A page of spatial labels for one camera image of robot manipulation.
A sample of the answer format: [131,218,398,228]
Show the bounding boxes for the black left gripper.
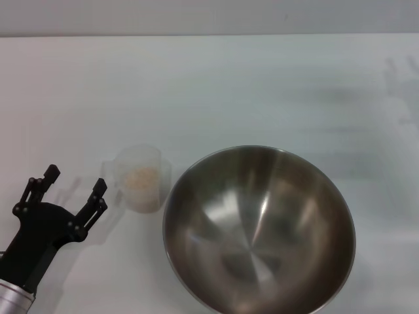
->
[0,164,109,294]

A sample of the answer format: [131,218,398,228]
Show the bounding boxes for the translucent measuring cup with handle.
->
[101,145,173,214]

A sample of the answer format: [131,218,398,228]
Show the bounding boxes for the large stainless steel mixing bowl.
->
[162,145,357,314]

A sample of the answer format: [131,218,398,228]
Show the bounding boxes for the uncooked rice heap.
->
[125,166,158,191]

